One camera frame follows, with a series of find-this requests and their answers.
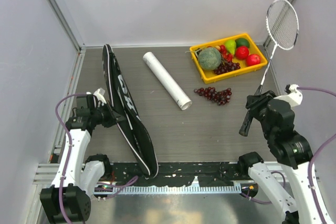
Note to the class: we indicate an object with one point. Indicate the green pear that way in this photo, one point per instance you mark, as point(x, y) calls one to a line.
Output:
point(230, 46)

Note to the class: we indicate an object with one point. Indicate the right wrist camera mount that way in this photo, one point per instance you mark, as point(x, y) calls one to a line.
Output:
point(293, 96)

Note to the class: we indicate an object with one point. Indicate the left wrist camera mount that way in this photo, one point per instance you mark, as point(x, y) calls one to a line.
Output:
point(99, 93)

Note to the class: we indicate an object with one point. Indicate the dark red grape bunch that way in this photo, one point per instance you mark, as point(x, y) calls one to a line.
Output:
point(220, 97)

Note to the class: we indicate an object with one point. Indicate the red apple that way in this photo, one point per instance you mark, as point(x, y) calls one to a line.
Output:
point(242, 52)

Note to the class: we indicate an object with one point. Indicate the badminton racket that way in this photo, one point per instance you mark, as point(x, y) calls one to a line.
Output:
point(283, 28)

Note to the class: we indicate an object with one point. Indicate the red cherries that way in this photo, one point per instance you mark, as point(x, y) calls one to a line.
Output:
point(226, 56)

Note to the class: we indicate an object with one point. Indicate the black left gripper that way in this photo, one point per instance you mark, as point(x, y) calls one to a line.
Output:
point(113, 117)

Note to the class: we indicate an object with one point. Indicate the red pomegranate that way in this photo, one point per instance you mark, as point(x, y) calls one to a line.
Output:
point(253, 59)

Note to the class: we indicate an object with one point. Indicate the white shuttlecock tube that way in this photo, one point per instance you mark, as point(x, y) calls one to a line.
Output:
point(171, 86)

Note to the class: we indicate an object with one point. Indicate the green netted melon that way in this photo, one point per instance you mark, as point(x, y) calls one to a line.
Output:
point(209, 58)

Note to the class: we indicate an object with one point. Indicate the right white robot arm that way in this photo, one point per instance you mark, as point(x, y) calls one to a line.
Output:
point(293, 152)

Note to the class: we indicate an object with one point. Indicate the grape bunch in tray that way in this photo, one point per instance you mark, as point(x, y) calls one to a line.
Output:
point(226, 67)

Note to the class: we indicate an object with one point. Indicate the white slotted cable duct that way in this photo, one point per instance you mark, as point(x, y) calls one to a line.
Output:
point(193, 189)

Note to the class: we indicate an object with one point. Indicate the green lime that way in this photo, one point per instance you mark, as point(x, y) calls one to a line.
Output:
point(242, 42)

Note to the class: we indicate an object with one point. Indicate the black racket bag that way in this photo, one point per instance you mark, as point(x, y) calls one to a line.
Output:
point(131, 127)

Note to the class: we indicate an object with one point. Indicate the aluminium frame bars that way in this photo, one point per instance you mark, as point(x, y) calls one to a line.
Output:
point(62, 12)

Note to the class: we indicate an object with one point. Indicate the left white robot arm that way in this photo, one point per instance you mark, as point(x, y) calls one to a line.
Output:
point(68, 199)

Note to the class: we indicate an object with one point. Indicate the yellow plastic tray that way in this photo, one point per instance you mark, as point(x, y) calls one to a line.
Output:
point(210, 77)

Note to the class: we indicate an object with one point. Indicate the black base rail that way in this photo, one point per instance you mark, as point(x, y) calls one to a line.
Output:
point(181, 174)

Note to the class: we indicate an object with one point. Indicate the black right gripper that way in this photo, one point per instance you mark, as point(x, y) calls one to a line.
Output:
point(253, 101)

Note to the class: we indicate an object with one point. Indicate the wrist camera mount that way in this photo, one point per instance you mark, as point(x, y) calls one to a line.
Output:
point(99, 93)
point(293, 96)

